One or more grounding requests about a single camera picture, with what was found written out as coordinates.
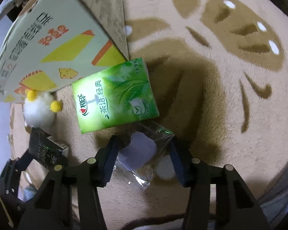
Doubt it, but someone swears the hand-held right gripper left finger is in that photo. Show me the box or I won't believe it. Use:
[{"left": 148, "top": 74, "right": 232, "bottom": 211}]
[{"left": 18, "top": 135, "right": 120, "bottom": 230}]

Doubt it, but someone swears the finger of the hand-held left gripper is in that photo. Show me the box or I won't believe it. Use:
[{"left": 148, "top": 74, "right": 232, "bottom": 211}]
[{"left": 13, "top": 149, "right": 35, "bottom": 172}]

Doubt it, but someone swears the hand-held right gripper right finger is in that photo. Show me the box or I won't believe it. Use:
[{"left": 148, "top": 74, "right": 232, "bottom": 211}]
[{"left": 169, "top": 140, "right": 271, "bottom": 230}]

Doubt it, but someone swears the black packet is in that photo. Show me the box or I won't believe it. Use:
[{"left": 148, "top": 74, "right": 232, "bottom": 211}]
[{"left": 28, "top": 127, "right": 69, "bottom": 170}]

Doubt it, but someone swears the clear plastic bag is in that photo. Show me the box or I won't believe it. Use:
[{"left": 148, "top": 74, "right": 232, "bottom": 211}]
[{"left": 114, "top": 122, "right": 176, "bottom": 188}]

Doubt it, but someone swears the printed cardboard box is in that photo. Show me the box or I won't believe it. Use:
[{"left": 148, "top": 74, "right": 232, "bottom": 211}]
[{"left": 0, "top": 0, "right": 130, "bottom": 104}]

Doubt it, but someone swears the blue grey cloth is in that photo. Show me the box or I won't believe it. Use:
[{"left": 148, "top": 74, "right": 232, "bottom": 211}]
[{"left": 23, "top": 186, "right": 39, "bottom": 202}]

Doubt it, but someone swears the white plush with yellow balls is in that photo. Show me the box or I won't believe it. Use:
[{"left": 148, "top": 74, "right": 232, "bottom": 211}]
[{"left": 23, "top": 89, "right": 63, "bottom": 128}]

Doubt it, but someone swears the green tissue pack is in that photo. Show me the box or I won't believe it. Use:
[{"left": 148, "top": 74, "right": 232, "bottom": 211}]
[{"left": 72, "top": 57, "right": 160, "bottom": 135}]

